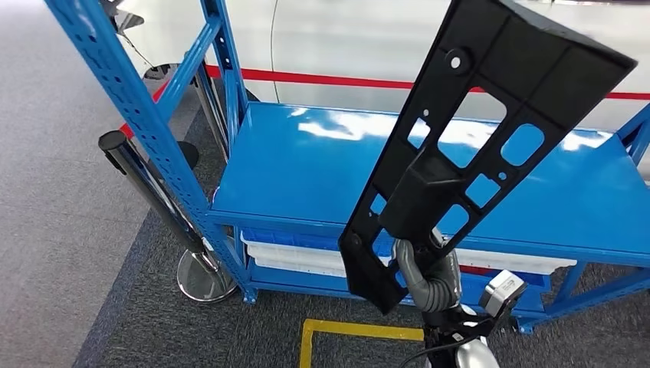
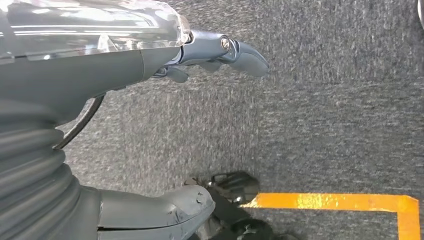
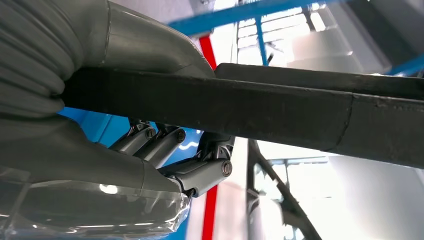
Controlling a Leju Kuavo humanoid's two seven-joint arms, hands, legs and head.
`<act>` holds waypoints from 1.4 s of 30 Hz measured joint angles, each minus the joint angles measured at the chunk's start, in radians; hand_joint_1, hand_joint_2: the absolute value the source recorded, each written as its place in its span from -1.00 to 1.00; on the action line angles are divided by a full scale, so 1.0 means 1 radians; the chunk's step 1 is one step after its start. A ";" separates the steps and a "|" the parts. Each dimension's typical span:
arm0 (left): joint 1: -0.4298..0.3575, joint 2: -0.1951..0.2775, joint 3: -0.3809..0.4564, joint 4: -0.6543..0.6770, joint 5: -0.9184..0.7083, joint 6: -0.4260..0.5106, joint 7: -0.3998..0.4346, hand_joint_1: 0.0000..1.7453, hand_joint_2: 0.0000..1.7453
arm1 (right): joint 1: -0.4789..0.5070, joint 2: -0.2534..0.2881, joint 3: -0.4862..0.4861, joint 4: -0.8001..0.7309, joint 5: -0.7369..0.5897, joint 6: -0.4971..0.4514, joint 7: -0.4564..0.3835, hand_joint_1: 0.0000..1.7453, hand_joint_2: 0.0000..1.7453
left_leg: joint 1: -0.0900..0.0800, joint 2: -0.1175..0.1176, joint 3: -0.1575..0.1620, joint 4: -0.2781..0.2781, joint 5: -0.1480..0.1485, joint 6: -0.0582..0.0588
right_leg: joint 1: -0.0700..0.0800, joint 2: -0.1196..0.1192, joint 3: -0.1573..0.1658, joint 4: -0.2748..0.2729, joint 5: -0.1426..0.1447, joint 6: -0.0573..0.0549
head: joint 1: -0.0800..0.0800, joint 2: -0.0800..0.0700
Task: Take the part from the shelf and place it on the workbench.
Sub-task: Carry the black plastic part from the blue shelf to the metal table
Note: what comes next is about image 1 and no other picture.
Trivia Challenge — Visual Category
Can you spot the white plastic bin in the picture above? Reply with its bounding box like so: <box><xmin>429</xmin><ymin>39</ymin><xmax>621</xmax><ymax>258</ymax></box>
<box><xmin>254</xmin><ymin>258</ymin><xmax>351</xmax><ymax>279</ymax></box>
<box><xmin>454</xmin><ymin>248</ymin><xmax>577</xmax><ymax>276</ymax></box>
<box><xmin>245</xmin><ymin>242</ymin><xmax>392</xmax><ymax>270</ymax></box>

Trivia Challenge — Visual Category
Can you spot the white car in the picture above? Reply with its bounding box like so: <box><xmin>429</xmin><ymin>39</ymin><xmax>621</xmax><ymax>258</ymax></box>
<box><xmin>99</xmin><ymin>0</ymin><xmax>650</xmax><ymax>181</ymax></box>

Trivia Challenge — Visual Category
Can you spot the blue metal shelf rack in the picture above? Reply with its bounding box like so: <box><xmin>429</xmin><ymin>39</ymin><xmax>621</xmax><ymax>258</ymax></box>
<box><xmin>44</xmin><ymin>0</ymin><xmax>650</xmax><ymax>337</ymax></box>

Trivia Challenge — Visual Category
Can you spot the black camera cable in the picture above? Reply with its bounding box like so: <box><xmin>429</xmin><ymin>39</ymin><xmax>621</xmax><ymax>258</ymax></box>
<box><xmin>398</xmin><ymin>337</ymin><xmax>478</xmax><ymax>368</ymax></box>

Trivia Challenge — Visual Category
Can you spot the red item in bin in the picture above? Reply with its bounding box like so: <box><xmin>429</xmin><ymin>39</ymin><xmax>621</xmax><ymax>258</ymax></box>
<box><xmin>459</xmin><ymin>264</ymin><xmax>494</xmax><ymax>278</ymax></box>

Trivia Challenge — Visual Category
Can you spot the chrome stanchion post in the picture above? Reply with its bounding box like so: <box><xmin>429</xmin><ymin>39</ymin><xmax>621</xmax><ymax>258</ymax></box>
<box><xmin>143</xmin><ymin>61</ymin><xmax>231</xmax><ymax>165</ymax></box>
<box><xmin>97</xmin><ymin>130</ymin><xmax>238</xmax><ymax>304</ymax></box>

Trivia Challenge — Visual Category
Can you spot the short red barrier belt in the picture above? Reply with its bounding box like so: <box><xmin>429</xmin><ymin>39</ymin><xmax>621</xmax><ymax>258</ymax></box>
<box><xmin>119</xmin><ymin>78</ymin><xmax>171</xmax><ymax>139</ymax></box>

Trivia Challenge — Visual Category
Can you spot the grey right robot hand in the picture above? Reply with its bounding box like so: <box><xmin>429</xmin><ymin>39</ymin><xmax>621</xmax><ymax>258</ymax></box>
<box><xmin>391</xmin><ymin>228</ymin><xmax>462</xmax><ymax>293</ymax></box>

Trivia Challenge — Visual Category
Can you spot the long red barrier belt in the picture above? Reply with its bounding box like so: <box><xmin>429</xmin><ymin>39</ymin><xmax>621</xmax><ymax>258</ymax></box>
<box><xmin>205</xmin><ymin>64</ymin><xmax>650</xmax><ymax>101</ymax></box>

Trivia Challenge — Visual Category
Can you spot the black plastic plate bracket part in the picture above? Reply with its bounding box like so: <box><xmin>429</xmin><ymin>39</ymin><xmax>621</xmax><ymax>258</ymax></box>
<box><xmin>337</xmin><ymin>0</ymin><xmax>639</xmax><ymax>316</ymax></box>

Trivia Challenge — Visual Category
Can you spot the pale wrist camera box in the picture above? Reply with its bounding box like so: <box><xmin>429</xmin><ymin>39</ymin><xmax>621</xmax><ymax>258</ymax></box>
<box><xmin>478</xmin><ymin>269</ymin><xmax>528</xmax><ymax>318</ymax></box>

